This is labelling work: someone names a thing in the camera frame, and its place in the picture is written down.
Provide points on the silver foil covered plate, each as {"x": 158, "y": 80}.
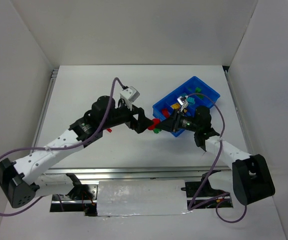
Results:
{"x": 141, "y": 198}

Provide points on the green and cyan lego stack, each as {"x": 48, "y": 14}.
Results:
{"x": 190, "y": 100}

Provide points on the green curved lego piece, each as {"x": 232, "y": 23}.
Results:
{"x": 156, "y": 130}

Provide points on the orange yellow lego brick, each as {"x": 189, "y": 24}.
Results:
{"x": 176, "y": 106}

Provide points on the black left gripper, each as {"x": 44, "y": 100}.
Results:
{"x": 135, "y": 117}

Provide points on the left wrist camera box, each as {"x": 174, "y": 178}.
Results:
{"x": 129, "y": 95}

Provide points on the red rectangular lego brick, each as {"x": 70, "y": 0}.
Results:
{"x": 165, "y": 113}

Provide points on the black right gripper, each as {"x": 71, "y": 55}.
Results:
{"x": 174, "y": 122}

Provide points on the red oval lego piece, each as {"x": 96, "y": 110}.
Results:
{"x": 153, "y": 125}

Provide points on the aluminium table edge rail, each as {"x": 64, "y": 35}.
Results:
{"x": 90, "y": 175}

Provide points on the blue plastic sorting bin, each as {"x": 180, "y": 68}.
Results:
{"x": 186, "y": 108}

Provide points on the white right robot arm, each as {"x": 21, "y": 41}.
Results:
{"x": 249, "y": 179}

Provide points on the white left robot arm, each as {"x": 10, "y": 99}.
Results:
{"x": 18, "y": 178}

